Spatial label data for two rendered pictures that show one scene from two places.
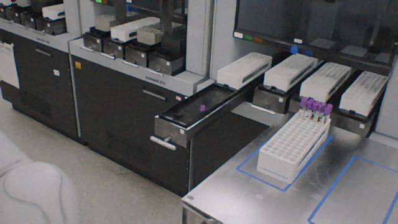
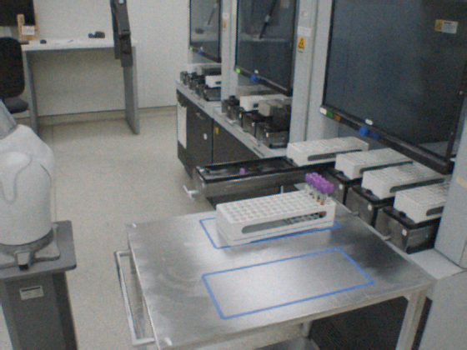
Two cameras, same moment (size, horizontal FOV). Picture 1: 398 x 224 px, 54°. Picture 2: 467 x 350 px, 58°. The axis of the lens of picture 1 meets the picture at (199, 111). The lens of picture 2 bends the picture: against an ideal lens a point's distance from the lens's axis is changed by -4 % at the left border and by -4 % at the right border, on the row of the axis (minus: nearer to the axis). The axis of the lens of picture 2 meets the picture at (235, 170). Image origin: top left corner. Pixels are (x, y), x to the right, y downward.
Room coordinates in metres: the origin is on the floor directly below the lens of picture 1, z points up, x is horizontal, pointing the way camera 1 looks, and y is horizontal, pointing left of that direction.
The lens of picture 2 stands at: (0.06, -0.74, 1.39)
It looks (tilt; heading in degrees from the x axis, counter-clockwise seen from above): 23 degrees down; 34
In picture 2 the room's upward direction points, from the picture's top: 2 degrees clockwise
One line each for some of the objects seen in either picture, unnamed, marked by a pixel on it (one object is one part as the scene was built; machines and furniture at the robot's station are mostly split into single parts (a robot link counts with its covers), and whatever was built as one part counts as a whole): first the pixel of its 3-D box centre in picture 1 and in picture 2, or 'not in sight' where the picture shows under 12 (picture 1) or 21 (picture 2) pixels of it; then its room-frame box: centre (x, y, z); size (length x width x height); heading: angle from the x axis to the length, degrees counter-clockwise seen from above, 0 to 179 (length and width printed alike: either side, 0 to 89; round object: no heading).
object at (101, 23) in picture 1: (103, 24); (241, 94); (1.99, 0.53, 0.85); 0.12 x 0.02 x 0.06; 57
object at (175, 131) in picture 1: (221, 96); (283, 171); (1.36, -0.09, 0.78); 0.73 x 0.14 x 0.09; 146
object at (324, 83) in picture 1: (325, 82); (407, 180); (1.43, -0.50, 0.83); 0.30 x 0.10 x 0.06; 146
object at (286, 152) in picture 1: (296, 142); (276, 215); (0.94, -0.28, 0.85); 0.30 x 0.10 x 0.06; 147
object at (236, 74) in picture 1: (245, 70); (328, 152); (1.51, -0.18, 0.83); 0.30 x 0.10 x 0.06; 146
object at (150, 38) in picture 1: (147, 37); (265, 108); (1.82, 0.27, 0.85); 0.12 x 0.02 x 0.06; 57
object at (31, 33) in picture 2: not in sight; (28, 27); (2.41, 3.23, 1.02); 0.22 x 0.17 x 0.24; 56
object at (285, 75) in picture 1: (290, 72); (377, 163); (1.51, -0.37, 0.83); 0.30 x 0.10 x 0.06; 146
